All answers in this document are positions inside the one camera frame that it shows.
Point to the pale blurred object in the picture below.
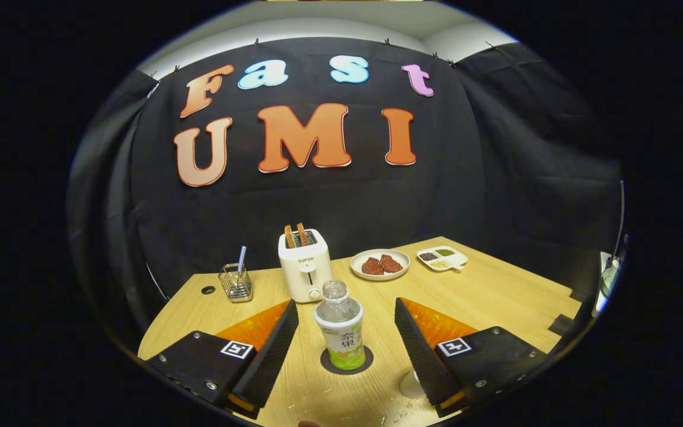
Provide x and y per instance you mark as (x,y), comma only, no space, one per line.
(608,281)

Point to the wooden table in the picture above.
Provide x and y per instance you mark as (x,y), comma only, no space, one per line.
(495,290)

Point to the black backdrop cloth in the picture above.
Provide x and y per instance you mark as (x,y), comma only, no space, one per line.
(466,178)

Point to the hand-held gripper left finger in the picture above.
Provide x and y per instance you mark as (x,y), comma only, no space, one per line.
(270,362)

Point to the white divided dish with beans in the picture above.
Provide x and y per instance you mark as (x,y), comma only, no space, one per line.
(443,259)

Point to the cream white toaster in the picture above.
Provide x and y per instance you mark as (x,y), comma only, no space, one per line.
(303,273)

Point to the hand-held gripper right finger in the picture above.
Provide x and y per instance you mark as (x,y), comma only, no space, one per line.
(418,356)

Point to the striped straw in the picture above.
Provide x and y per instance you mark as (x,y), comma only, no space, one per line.
(242,258)

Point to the brown meat piece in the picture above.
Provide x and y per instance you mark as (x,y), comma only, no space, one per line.
(372,266)
(391,263)

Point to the dark brown round coaster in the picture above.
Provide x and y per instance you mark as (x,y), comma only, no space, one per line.
(325,363)

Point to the white cup blue inside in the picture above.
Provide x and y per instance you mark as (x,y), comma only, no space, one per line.
(411,385)

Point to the white round plate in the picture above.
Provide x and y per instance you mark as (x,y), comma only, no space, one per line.
(380,276)

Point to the clear juice bottle white label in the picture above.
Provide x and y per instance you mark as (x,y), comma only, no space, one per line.
(341,338)

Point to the brown toast slice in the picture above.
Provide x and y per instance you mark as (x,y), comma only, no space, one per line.
(303,233)
(289,236)

